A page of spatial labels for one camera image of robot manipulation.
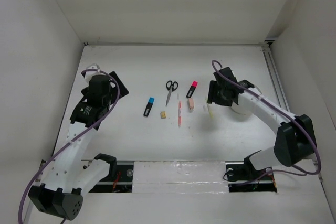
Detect slim yellow highlighter pen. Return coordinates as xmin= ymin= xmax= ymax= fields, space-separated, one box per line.
xmin=205 ymin=98 xmax=214 ymax=119

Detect slim red highlighter pen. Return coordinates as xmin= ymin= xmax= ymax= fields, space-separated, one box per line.
xmin=178 ymin=100 xmax=182 ymax=127

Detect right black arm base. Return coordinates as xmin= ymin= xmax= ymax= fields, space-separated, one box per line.
xmin=223 ymin=165 xmax=277 ymax=193

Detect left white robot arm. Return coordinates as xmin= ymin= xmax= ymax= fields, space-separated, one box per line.
xmin=26 ymin=67 xmax=129 ymax=221

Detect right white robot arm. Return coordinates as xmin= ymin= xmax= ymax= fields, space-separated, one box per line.
xmin=207 ymin=67 xmax=321 ymax=185

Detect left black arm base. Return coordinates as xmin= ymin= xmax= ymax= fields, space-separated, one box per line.
xmin=89 ymin=161 xmax=134 ymax=193

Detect pink capped black highlighter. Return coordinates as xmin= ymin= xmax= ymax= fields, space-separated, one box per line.
xmin=186 ymin=81 xmax=198 ymax=99

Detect white round compartment container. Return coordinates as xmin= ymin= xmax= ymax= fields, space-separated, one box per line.
xmin=231 ymin=103 xmax=252 ymax=122

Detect pink eraser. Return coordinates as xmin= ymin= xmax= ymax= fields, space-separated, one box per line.
xmin=188 ymin=98 xmax=195 ymax=111

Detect blue capped black highlighter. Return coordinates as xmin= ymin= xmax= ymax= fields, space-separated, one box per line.
xmin=143 ymin=97 xmax=155 ymax=117

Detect small yellow eraser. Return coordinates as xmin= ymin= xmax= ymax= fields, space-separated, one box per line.
xmin=160 ymin=111 xmax=166 ymax=119

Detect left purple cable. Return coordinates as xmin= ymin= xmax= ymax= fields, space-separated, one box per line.
xmin=17 ymin=68 xmax=121 ymax=224

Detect purple cable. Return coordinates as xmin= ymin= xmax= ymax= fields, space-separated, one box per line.
xmin=17 ymin=68 xmax=121 ymax=224
xmin=211 ymin=60 xmax=322 ymax=177

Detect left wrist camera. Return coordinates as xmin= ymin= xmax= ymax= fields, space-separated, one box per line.
xmin=82 ymin=63 xmax=100 ymax=83

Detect black handled scissors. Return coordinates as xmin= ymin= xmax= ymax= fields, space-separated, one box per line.
xmin=165 ymin=80 xmax=179 ymax=106

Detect aluminium rail right side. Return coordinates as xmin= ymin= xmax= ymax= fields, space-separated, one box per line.
xmin=261 ymin=40 xmax=290 ymax=111

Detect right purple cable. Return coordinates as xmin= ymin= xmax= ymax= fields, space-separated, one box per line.
xmin=211 ymin=60 xmax=322 ymax=177

